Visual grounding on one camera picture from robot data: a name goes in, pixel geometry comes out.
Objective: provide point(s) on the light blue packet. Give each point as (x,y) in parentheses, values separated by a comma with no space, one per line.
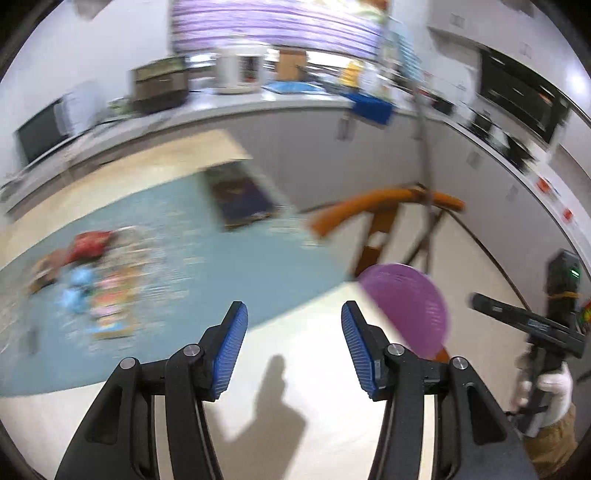
(83,278)

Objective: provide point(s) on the red snack packet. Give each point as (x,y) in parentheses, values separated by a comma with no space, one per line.
(90,244)

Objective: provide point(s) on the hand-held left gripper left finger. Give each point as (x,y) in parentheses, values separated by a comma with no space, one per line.
(231,350)

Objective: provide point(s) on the purple brick wall poster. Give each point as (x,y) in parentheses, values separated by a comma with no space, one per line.
(277,23)

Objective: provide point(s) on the white rice cooker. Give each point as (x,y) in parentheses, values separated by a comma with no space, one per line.
(240,69)

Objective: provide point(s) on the white microwave oven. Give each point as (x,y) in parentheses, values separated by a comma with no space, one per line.
(41,134)

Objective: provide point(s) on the blue cloth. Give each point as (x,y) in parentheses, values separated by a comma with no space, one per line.
(373,108)

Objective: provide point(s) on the dark purple box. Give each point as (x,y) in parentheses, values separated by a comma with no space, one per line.
(240,196)

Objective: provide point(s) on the brown cardboard box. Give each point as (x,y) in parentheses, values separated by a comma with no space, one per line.
(291,64)

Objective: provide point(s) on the person's right hand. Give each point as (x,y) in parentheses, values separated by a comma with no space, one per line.
(558,387)

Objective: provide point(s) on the yellow bottle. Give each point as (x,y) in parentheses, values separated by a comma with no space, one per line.
(352,74)

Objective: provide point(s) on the blue patterned table mat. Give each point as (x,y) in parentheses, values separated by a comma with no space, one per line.
(184,258)

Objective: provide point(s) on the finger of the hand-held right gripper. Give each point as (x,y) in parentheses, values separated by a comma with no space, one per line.
(496,307)

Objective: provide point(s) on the colourful snack packet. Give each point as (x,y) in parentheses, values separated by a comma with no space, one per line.
(113,304)

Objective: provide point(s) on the black rice cooker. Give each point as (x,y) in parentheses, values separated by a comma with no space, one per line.
(159,85)

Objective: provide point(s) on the person's right forearm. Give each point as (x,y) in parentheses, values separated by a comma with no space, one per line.
(554,445)

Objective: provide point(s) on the wooden chair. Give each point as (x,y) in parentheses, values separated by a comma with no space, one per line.
(369,203)

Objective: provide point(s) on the black range hood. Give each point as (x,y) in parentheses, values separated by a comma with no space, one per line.
(517,92)

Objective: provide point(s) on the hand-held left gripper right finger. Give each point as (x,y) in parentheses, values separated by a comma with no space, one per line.
(360,350)

